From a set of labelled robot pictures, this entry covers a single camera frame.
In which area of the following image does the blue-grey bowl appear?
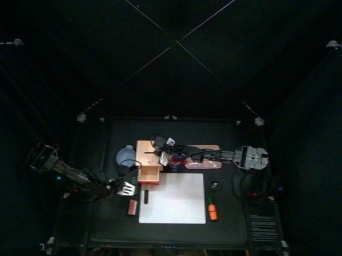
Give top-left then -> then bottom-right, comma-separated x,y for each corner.
115,144 -> 139,168

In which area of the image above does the toy sushi roll red centre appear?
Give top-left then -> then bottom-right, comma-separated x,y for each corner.
127,199 -> 139,216

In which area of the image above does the red plastic cup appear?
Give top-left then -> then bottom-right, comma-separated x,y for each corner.
171,153 -> 189,168

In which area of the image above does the pink flat tray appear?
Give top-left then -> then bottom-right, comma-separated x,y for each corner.
185,144 -> 223,170

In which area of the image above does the white cutting board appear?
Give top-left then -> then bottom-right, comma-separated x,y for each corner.
138,172 -> 207,225

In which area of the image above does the orange toy carrot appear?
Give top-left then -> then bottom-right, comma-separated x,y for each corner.
207,195 -> 219,222

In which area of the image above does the wooden box red drawer front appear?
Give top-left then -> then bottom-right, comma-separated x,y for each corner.
135,139 -> 165,185

